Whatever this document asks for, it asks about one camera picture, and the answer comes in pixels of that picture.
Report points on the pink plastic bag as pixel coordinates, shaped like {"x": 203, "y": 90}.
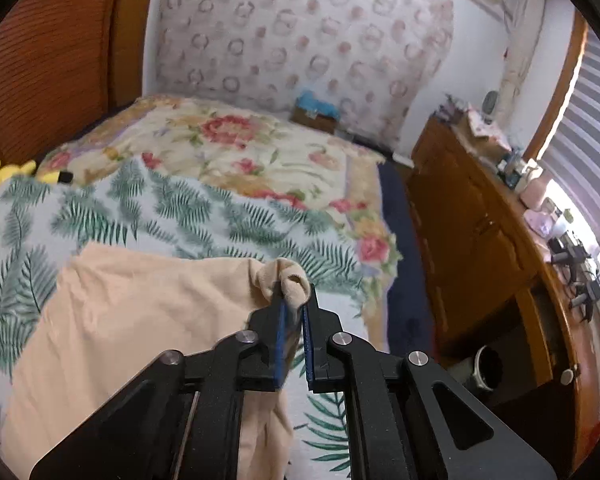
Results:
{"x": 542, "y": 222}

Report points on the white cylindrical container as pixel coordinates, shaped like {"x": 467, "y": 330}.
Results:
{"x": 480, "y": 367}

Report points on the open cardboard box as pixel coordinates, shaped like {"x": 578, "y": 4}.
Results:
{"x": 482, "y": 132}

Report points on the striped window blind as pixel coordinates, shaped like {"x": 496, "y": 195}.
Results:
{"x": 595, "y": 135}

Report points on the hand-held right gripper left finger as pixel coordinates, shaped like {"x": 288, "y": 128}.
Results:
{"x": 279, "y": 340}

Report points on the floral blanket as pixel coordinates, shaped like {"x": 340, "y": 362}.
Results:
{"x": 260, "y": 155}

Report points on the rolled patterned curtain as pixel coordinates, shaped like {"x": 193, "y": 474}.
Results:
{"x": 522, "y": 45}

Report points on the wooden cabinet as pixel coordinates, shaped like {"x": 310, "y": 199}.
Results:
{"x": 460, "y": 200}

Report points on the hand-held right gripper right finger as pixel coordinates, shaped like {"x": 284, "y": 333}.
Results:
{"x": 307, "y": 345}

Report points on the beige printed t-shirt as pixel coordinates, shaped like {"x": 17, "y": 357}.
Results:
{"x": 130, "y": 330}

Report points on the black mesh basket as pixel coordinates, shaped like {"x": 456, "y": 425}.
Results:
{"x": 491, "y": 101}

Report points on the small cardboard box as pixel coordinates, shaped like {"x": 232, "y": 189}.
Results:
{"x": 312, "y": 122}

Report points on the leaf print blanket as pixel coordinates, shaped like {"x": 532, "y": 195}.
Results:
{"x": 180, "y": 210}

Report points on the wooden window frame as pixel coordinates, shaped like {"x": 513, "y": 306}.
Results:
{"x": 560, "y": 80}

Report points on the yellow plush toy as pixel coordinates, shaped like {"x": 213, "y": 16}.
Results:
{"x": 0, "y": 172}

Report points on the dark blue bed sheet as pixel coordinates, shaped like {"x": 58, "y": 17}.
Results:
{"x": 405, "y": 270}

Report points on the blue cloth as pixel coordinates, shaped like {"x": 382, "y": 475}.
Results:
{"x": 319, "y": 103}

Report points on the wooden headboard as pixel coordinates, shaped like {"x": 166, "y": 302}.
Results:
{"x": 45, "y": 50}

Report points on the pink bottle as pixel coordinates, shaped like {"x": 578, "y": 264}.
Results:
{"x": 535, "y": 192}

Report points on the circle pattern curtain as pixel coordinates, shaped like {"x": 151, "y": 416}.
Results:
{"x": 280, "y": 35}

